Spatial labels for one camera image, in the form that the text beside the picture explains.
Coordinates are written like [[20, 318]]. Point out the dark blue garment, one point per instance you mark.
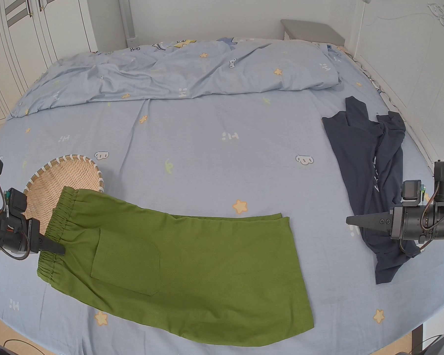
[[362, 154]]

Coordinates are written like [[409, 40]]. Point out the green shorts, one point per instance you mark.
[[207, 272]]

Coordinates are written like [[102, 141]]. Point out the white wardrobe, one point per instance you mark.
[[33, 43]]

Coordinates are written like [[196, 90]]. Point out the round woven basket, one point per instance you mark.
[[66, 176]]

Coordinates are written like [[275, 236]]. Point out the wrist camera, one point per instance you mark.
[[16, 202], [411, 190]]

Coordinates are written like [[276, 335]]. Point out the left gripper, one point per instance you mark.
[[20, 235]]

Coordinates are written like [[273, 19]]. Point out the pale blue quilt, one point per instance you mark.
[[170, 76]]

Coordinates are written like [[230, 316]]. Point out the grey wall duct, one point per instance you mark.
[[127, 13]]

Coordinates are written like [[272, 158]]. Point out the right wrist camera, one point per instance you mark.
[[411, 190]]

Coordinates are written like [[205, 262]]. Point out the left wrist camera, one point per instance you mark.
[[16, 202]]

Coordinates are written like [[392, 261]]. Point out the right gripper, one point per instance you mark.
[[410, 222]]

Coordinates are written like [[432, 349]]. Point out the grey bedside table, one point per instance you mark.
[[310, 31]]

